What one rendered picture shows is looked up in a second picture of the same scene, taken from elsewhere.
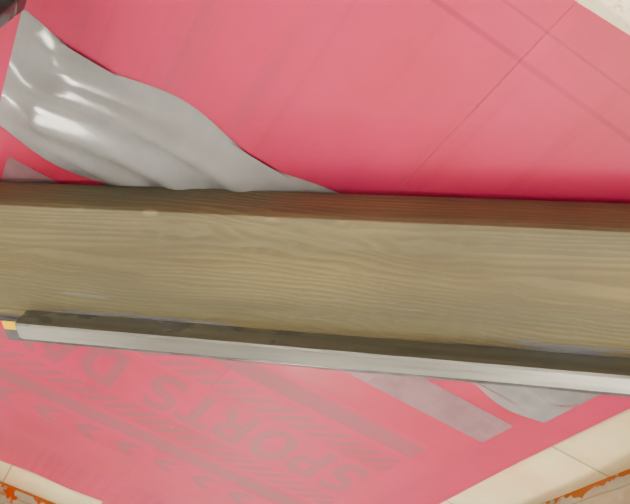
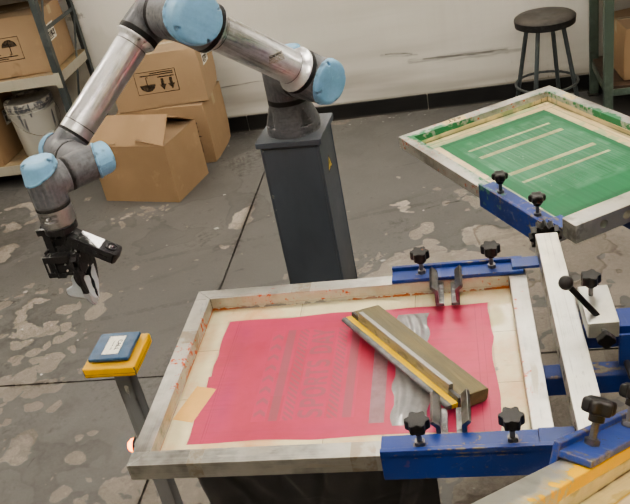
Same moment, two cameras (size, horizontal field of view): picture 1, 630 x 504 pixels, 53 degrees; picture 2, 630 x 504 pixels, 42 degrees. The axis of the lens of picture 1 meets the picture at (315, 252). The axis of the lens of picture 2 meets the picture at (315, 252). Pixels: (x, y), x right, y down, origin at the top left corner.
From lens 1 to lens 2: 1.68 m
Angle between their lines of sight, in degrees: 74
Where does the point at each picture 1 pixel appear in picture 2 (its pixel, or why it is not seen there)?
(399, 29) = (469, 347)
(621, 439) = not seen: hidden behind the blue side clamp
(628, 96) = (486, 373)
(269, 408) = (335, 382)
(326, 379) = (363, 384)
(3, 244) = (377, 311)
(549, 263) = (454, 368)
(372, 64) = (460, 347)
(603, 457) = not seen: hidden behind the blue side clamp
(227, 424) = (315, 379)
